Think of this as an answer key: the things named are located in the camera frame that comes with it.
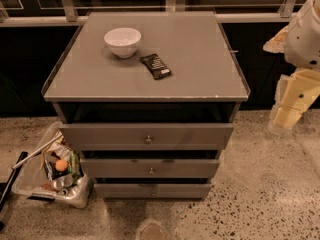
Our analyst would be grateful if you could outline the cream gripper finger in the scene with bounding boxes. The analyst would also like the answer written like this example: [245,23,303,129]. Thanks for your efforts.
[269,75,302,130]
[263,26,288,53]

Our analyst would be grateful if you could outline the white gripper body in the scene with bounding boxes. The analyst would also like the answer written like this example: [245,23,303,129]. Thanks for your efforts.
[283,68,320,113]

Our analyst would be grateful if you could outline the grey bottom drawer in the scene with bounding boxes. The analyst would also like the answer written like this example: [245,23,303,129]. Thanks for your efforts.
[94,184,211,199]

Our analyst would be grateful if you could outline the grey drawer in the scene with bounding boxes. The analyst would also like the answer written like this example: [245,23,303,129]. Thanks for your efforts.
[60,123,233,151]
[94,184,211,199]
[81,159,220,178]

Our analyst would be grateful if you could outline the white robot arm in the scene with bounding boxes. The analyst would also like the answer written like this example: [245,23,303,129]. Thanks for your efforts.
[263,0,320,130]

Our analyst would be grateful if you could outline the grey drawer cabinet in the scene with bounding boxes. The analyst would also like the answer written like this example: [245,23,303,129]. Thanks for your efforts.
[42,12,249,185]

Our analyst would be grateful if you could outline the grey top drawer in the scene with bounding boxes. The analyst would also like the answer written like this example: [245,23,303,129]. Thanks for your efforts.
[60,123,233,151]

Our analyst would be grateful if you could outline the grey middle drawer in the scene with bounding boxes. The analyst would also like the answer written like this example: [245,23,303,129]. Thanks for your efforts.
[81,159,220,178]

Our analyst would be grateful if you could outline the black snack bar wrapper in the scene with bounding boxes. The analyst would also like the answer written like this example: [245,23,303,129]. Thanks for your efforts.
[140,54,171,80]

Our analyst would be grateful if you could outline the white ceramic bowl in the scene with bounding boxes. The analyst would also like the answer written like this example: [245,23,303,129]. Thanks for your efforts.
[104,28,142,58]

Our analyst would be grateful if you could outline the round floor drain cover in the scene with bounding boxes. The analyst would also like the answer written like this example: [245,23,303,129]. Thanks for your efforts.
[135,220,166,240]

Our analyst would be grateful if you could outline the metal window railing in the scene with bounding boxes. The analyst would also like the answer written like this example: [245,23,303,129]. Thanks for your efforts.
[0,0,306,26]

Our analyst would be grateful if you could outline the green snack bag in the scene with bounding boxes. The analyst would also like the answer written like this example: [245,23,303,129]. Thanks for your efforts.
[68,151,81,182]

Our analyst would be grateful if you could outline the white stick in bin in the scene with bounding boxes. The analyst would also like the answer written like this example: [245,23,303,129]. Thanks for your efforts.
[11,133,62,170]

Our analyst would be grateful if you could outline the orange fruit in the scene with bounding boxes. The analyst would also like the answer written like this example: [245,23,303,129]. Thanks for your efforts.
[55,160,68,172]

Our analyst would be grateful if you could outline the silver can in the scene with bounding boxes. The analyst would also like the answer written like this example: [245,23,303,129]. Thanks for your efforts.
[52,174,73,191]

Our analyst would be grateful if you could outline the clear plastic bin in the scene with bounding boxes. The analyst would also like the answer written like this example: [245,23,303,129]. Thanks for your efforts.
[13,122,92,208]

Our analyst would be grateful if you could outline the black stick on floor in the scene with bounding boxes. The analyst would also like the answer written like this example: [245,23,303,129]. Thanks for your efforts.
[0,151,29,232]

